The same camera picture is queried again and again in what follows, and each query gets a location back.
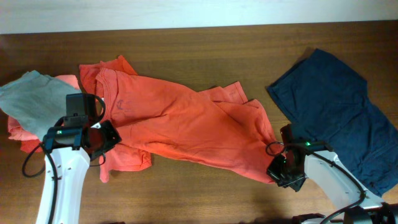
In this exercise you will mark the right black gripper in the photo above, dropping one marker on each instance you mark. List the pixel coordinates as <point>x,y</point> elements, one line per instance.
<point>272,170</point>

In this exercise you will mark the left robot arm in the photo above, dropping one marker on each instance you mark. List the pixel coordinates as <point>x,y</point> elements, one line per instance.
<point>68,153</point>

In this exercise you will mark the navy blue garment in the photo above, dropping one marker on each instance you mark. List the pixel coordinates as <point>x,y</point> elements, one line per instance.
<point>328,101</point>

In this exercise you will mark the folded orange garment stack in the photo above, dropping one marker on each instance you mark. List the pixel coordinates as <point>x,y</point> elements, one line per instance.
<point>27,139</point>

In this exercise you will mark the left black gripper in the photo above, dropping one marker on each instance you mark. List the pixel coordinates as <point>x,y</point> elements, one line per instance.
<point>114,137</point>

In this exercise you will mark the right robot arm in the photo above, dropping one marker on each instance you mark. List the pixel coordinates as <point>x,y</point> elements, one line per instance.
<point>353,201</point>

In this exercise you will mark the folded grey garment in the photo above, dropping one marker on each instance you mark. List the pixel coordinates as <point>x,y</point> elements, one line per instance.
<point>37,101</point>

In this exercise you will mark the orange red t-shirt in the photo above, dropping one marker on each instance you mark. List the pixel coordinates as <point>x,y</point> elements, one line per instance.
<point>219,127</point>

